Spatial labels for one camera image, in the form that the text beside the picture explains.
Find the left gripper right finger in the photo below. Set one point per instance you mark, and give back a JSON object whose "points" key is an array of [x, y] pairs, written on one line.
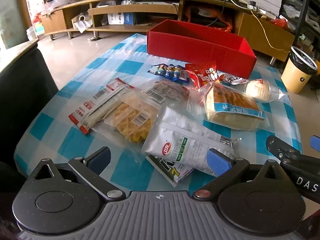
{"points": [[227, 170]]}

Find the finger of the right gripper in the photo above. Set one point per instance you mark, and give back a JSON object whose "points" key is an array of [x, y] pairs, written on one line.
{"points": [[285, 151], [315, 143]]}

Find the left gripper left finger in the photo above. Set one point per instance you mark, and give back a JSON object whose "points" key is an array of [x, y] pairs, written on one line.
{"points": [[89, 169]]}

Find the red white long packet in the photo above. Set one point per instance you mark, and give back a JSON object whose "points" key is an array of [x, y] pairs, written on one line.
{"points": [[99, 105]]}

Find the silver snack packet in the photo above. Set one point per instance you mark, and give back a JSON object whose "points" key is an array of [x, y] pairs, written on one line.
{"points": [[176, 137]]}

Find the milk cake bread pack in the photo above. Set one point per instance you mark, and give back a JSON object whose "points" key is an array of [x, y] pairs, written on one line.
{"points": [[231, 108]]}

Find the yellow waffle snack bag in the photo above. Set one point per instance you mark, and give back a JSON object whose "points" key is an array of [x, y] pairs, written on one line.
{"points": [[129, 124]]}

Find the round bun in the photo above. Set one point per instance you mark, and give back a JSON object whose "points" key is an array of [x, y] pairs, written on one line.
{"points": [[263, 91]]}

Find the white red small snack packet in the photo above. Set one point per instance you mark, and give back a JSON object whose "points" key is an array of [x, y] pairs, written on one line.
{"points": [[231, 79]]}

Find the red Trolli candy bag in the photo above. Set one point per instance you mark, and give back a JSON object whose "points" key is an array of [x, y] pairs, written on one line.
{"points": [[202, 73]]}

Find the dark meat floss bread pack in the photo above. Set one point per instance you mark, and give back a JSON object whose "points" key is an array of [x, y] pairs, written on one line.
{"points": [[165, 91]]}

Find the blue sausage snack pack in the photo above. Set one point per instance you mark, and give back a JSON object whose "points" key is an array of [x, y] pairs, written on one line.
{"points": [[175, 73]]}

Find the cream trash bin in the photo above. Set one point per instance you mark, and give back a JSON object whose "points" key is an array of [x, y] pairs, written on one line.
{"points": [[298, 70]]}

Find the blue white checkered cloth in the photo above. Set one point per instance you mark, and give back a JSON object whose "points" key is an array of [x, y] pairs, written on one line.
{"points": [[53, 136]]}

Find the black chair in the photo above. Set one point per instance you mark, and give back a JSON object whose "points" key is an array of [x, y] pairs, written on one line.
{"points": [[26, 87]]}

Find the wooden TV stand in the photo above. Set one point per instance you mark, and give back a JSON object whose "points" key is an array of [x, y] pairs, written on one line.
{"points": [[263, 33]]}

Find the red cardboard box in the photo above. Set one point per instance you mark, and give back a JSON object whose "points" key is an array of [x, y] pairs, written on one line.
{"points": [[194, 43]]}

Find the black metal shelf rack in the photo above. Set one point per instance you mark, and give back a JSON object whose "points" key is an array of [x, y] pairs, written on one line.
{"points": [[303, 19]]}

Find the orange bag in cabinet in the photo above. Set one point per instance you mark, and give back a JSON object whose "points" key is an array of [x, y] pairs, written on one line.
{"points": [[209, 17]]}

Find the blue white box on shelf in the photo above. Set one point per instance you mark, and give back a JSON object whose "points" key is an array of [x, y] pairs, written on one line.
{"points": [[121, 18]]}

